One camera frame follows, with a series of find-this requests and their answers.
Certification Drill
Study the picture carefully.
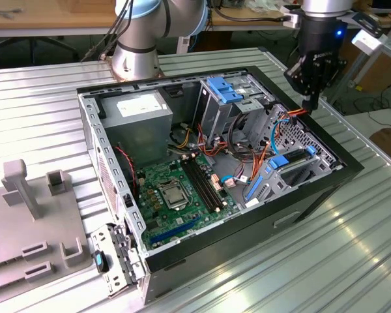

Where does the green motherboard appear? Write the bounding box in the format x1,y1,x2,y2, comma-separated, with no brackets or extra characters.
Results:
135,153,242,250

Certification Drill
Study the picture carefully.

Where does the grey metal disk bay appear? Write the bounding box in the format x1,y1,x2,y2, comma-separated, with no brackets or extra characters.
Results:
242,145,333,209

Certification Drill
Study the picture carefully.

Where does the yellow black wire bundle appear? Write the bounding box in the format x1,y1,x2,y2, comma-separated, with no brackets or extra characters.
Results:
169,125,196,149

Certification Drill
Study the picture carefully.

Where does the silver CPU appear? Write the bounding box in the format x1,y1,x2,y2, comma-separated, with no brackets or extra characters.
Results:
162,187,185,208

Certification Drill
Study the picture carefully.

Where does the silver card retention bracket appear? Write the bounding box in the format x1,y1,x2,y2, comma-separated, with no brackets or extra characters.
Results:
90,223,147,297

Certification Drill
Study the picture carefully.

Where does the blue data wire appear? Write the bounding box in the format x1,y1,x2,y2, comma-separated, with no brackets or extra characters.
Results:
270,119,296,154

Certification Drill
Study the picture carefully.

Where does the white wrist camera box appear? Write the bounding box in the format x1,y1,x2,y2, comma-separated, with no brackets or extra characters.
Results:
279,5,301,29
351,12,389,55

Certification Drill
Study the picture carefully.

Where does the grey metal drive cage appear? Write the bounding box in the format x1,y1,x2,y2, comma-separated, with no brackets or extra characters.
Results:
194,75,274,147

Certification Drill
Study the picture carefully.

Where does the black RAM slot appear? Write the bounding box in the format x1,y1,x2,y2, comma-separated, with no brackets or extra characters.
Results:
190,153,229,209
181,156,220,215

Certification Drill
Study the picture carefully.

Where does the black open PC case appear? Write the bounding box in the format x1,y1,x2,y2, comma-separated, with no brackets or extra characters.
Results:
75,65,366,306

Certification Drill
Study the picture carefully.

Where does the grey power supply unit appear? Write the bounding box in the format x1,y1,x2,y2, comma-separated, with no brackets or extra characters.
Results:
99,90,174,170

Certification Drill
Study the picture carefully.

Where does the CPU socket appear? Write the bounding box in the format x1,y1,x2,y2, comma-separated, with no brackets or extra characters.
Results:
156,181,190,212

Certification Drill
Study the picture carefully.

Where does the black case fan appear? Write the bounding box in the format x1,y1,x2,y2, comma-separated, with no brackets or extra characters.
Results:
117,142,141,201

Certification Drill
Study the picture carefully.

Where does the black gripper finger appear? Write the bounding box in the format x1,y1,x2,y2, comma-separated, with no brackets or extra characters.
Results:
311,57,349,113
284,56,313,113

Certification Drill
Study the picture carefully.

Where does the red orange wire bundle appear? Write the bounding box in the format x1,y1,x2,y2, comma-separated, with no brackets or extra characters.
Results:
195,123,231,160

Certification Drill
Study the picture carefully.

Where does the grey parts rack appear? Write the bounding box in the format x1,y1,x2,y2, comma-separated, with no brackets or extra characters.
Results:
0,158,94,293

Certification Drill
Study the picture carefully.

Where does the blue expansion slot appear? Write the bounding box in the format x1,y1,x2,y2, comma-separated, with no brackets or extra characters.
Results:
149,216,202,245

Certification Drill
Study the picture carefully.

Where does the blue drive cage latch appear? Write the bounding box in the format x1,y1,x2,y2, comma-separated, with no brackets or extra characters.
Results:
207,76,234,92
220,90,246,104

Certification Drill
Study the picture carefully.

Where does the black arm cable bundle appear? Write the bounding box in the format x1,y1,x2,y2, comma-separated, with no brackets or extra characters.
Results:
81,0,134,63

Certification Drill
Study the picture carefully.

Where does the aluminium frame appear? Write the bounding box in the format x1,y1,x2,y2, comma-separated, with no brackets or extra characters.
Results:
328,35,391,107

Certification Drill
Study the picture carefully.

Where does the orange red power wire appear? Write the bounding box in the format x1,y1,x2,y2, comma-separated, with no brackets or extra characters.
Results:
250,109,313,186

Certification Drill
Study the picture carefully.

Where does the thin purple white wire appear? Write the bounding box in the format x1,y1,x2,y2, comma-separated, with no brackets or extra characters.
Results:
221,161,250,188

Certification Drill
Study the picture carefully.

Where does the black blue bracket latch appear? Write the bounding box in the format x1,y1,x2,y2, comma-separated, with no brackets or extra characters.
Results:
93,249,110,273

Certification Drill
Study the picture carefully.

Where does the wooden desk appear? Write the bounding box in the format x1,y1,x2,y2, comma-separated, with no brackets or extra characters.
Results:
0,0,118,38
208,0,391,33

